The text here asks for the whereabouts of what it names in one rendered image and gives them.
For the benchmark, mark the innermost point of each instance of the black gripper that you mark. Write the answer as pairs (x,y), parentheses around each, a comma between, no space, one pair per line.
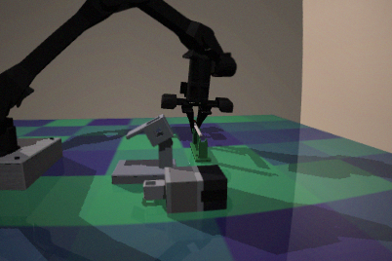
(198,92)

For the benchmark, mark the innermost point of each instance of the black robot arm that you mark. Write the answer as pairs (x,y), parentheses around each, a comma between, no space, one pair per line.
(195,36)

